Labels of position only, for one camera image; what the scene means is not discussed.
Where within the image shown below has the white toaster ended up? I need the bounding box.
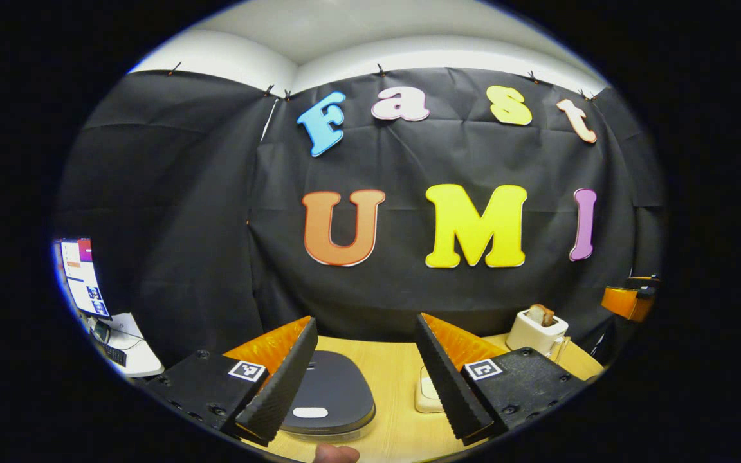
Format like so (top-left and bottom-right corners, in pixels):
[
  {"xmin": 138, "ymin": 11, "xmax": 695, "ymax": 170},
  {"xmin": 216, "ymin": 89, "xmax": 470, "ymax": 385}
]
[{"xmin": 507, "ymin": 309, "xmax": 569, "ymax": 361}]

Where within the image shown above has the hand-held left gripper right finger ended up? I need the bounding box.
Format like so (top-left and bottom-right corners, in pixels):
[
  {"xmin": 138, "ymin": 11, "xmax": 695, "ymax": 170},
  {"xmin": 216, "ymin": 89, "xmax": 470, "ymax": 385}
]
[{"xmin": 416, "ymin": 313, "xmax": 590, "ymax": 446}]

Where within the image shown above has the black rice cooker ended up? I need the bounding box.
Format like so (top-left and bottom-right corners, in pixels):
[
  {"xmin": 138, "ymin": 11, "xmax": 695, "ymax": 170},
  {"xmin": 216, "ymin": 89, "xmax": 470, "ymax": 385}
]
[{"xmin": 280, "ymin": 350, "xmax": 376, "ymax": 442}]

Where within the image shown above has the white side table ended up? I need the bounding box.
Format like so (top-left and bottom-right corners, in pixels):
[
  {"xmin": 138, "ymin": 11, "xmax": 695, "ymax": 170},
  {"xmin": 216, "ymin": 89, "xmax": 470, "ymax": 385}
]
[{"xmin": 87, "ymin": 313, "xmax": 164, "ymax": 378}]

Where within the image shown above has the computer monitor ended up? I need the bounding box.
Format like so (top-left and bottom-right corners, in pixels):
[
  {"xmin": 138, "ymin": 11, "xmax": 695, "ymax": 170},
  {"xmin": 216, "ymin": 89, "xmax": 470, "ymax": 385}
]
[{"xmin": 55, "ymin": 238, "xmax": 112, "ymax": 319}]

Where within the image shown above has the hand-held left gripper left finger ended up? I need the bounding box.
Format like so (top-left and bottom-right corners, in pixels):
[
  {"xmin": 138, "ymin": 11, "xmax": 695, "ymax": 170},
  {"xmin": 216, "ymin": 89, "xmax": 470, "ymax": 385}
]
[{"xmin": 145, "ymin": 315, "xmax": 318, "ymax": 448}]

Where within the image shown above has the black backdrop cloth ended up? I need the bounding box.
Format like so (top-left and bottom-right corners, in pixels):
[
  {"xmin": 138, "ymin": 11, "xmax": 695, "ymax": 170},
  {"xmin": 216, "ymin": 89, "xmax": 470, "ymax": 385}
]
[{"xmin": 52, "ymin": 68, "xmax": 667, "ymax": 362}]

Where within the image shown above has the cream rice container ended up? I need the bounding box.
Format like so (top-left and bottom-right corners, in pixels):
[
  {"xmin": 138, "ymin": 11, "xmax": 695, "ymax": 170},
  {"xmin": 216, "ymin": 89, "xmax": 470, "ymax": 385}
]
[{"xmin": 414, "ymin": 365, "xmax": 446, "ymax": 413}]

